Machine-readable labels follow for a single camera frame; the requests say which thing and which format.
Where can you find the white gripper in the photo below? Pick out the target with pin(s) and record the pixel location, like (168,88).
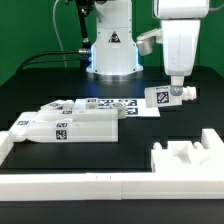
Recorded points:
(180,38)

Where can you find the white chair seat piece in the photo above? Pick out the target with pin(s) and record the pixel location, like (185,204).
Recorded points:
(187,157)

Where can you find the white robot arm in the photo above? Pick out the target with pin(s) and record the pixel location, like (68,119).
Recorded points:
(180,9)

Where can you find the white flat back plate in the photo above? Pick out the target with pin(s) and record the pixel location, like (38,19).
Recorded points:
(134,107)

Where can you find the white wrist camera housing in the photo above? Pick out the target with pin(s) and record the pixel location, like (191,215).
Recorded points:
(146,41)

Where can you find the white right fence rail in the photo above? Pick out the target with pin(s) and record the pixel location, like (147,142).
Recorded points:
(211,140)

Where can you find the white fence rail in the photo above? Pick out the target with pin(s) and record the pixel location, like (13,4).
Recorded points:
(211,140)
(6,144)
(108,186)

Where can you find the white front fence rail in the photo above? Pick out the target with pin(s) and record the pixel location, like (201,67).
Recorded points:
(108,186)

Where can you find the white left fence rail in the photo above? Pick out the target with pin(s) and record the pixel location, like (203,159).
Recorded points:
(6,144)

